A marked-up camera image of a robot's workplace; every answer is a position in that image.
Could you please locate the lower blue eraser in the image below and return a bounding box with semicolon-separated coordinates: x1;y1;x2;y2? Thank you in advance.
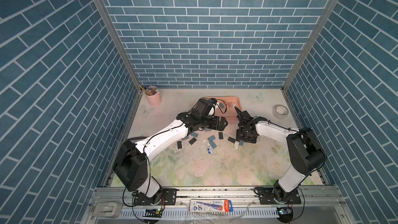
209;141;217;149

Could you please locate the pink metal pencil bucket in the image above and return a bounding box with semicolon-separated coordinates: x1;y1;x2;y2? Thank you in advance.
145;86;162;107

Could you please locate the red blue pen package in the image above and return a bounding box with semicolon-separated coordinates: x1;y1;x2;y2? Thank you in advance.
189;199;234;213

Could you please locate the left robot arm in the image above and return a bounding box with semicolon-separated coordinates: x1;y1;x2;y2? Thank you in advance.
113;98;228;204

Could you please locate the black calculator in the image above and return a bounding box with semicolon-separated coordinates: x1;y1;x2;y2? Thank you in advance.
126;136;146;143

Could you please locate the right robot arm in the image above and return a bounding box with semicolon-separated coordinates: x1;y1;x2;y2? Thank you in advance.
235;107;327;197

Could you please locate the teal speckled eraser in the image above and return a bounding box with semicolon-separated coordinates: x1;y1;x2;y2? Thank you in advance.
190;132;199;138

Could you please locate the tape roll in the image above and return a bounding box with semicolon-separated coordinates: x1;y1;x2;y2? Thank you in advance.
273;105;289;119

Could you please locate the dark grey eraser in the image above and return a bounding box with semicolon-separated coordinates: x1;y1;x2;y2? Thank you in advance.
189;138;197;145

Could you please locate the blue eraser with print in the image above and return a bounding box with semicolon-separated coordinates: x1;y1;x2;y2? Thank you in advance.
208;135;216;142

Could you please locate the pink storage tray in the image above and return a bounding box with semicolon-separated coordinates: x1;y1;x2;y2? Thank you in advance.
208;96;241;118

